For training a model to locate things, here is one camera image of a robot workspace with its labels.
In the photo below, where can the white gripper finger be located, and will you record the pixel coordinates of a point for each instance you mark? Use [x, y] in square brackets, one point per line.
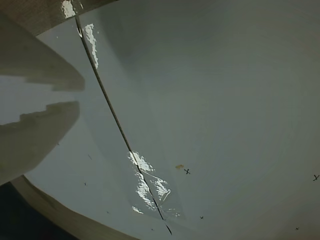
[37, 140]
[37, 65]

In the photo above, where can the clear tape piece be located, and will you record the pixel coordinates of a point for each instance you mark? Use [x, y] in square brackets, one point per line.
[91, 37]
[155, 190]

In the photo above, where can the white paper sheet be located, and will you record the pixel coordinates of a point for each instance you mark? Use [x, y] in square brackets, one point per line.
[100, 175]

